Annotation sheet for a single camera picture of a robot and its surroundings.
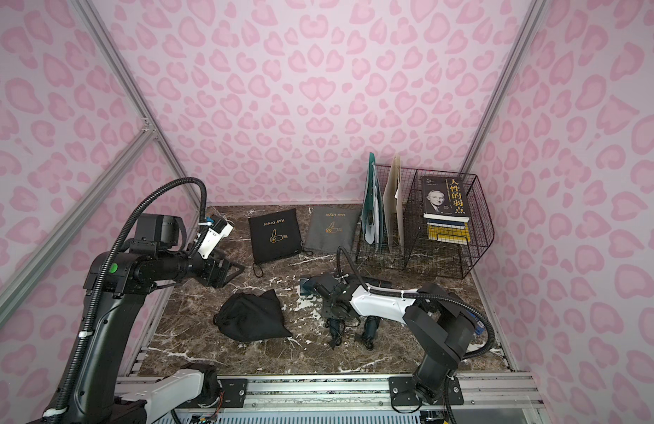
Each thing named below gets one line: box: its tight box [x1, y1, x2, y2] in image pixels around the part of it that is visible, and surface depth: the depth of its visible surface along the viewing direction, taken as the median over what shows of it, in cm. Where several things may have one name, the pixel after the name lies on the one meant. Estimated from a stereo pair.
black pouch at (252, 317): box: [213, 288, 293, 342], surface depth 82 cm
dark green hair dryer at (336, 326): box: [298, 277, 347, 349], surface depth 85 cm
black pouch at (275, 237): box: [247, 208, 314, 279], surface depth 109 cm
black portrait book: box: [421, 175, 472, 223], surface depth 92 cm
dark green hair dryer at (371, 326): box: [362, 315, 381, 351], surface depth 84 cm
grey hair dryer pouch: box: [304, 204, 363, 255], surface depth 112 cm
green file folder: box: [362, 152, 384, 253], surface depth 92 cm
